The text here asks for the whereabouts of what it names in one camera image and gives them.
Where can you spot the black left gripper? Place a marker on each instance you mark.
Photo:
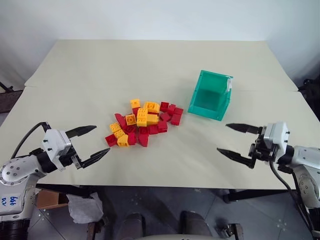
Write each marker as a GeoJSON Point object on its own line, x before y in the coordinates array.
{"type": "Point", "coordinates": [68, 159]}

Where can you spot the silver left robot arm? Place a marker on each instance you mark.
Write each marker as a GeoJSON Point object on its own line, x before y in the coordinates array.
{"type": "Point", "coordinates": [15, 172]}

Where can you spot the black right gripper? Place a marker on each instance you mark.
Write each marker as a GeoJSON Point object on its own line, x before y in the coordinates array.
{"type": "Point", "coordinates": [262, 151]}

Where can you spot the yellow studded toy brick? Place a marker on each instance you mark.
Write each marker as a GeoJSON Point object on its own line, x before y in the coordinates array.
{"type": "Point", "coordinates": [142, 117]}

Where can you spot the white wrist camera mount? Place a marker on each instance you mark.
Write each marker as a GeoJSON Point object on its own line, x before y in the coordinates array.
{"type": "Point", "coordinates": [53, 143]}
{"type": "Point", "coordinates": [277, 136]}

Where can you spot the white crumpled plastic bag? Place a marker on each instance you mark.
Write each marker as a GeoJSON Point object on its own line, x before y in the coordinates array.
{"type": "Point", "coordinates": [85, 207]}

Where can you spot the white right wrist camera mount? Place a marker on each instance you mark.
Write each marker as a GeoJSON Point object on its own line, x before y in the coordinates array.
{"type": "Point", "coordinates": [277, 136]}

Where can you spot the black table frame bar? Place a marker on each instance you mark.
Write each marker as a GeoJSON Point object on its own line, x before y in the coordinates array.
{"type": "Point", "coordinates": [67, 189]}
{"type": "Point", "coordinates": [255, 195]}

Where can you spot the black stand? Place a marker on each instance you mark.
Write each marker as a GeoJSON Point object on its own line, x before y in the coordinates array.
{"type": "Point", "coordinates": [6, 87]}

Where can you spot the green transparent plastic bin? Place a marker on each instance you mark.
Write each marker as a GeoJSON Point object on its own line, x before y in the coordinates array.
{"type": "Point", "coordinates": [207, 100]}

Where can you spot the black equipment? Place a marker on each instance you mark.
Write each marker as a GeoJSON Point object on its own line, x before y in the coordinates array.
{"type": "Point", "coordinates": [310, 93]}

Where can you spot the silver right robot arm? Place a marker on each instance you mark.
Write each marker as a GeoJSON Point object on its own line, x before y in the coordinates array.
{"type": "Point", "coordinates": [306, 160]}

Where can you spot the orange plastic building brick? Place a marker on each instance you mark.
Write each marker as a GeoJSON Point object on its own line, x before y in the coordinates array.
{"type": "Point", "coordinates": [130, 119]}

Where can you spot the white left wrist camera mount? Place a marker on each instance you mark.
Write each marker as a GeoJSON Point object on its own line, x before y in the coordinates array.
{"type": "Point", "coordinates": [53, 143]}

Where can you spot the red sloped toy block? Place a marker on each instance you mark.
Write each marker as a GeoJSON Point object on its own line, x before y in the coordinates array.
{"type": "Point", "coordinates": [143, 140]}
{"type": "Point", "coordinates": [120, 119]}

